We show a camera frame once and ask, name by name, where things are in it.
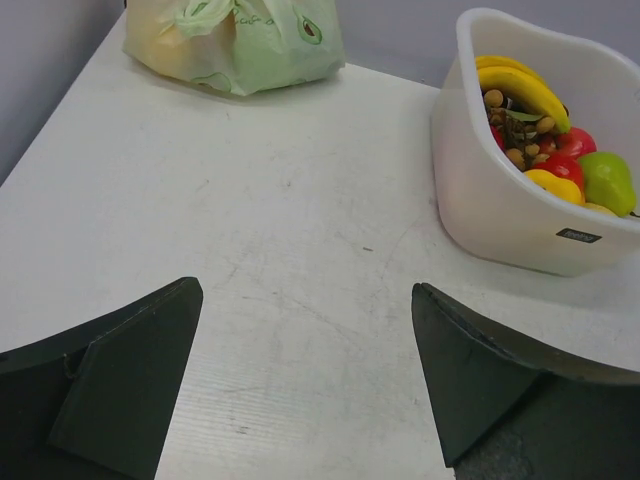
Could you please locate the white plastic fruit basket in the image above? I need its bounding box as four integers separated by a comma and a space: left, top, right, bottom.
431, 8, 639, 276

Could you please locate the green pear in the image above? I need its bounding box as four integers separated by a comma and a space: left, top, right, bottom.
578, 152, 637, 217

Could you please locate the red apple right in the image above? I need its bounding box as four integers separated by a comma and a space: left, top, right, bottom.
538, 127, 597, 159

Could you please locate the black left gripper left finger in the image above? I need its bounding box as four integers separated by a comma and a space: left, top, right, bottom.
1, 277, 203, 479

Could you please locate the green knotted plastic bag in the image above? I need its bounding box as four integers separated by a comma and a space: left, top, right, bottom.
123, 0, 346, 96

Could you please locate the red apple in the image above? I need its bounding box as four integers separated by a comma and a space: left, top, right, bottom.
538, 127, 597, 159
528, 154, 584, 192

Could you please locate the pale yellow pear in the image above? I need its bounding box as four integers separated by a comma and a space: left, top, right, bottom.
583, 202, 615, 216

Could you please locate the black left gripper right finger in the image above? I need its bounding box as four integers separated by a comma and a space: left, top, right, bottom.
411, 283, 639, 479

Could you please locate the red apple left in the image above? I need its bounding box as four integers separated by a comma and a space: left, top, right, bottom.
528, 154, 584, 192

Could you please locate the yellow bell pepper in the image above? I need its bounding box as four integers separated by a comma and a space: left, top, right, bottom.
524, 169, 584, 205

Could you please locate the yellow banana bunch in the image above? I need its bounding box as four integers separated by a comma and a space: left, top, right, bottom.
475, 55, 571, 133

